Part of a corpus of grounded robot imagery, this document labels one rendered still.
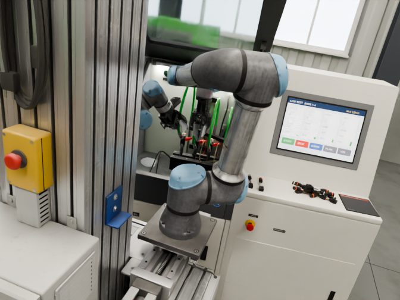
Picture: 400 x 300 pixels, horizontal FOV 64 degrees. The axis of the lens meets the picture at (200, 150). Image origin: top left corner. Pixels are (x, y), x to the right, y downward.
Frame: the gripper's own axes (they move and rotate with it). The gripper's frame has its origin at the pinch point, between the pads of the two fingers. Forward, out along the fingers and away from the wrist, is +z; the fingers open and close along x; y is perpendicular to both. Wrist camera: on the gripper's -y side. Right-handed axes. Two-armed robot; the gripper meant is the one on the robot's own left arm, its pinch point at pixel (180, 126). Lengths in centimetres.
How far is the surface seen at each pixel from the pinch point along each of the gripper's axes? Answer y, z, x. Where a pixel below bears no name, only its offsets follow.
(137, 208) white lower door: 40, 22, -23
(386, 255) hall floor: 1, 209, 126
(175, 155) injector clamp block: 5.3, 23.8, -10.8
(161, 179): 25.6, 10.5, -7.7
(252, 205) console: 28, 28, 37
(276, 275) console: 54, 62, 49
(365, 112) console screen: -30, 27, 87
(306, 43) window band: -317, 259, 30
